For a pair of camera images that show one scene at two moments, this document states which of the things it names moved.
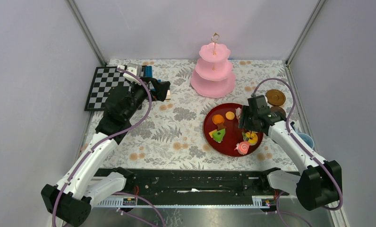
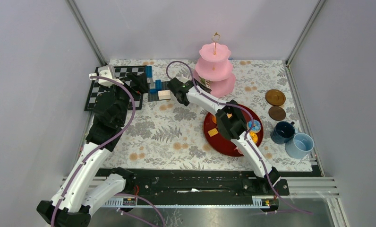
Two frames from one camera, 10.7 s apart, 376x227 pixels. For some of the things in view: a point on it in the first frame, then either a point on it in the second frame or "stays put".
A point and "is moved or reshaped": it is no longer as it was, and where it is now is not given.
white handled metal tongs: x=246 y=138 is moved or reshaped
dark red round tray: x=222 y=133 stays put
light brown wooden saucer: x=275 y=97 stays put
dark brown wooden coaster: x=279 y=109 stays put
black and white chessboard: x=105 y=79 stays put
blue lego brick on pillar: x=149 y=71 stays put
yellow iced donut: x=252 y=138 stays put
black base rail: x=200 y=187 stays put
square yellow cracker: x=211 y=133 stays put
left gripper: x=160 y=88 -> x=141 y=86
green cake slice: x=218 y=135 -> x=204 y=82
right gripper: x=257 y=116 -> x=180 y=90
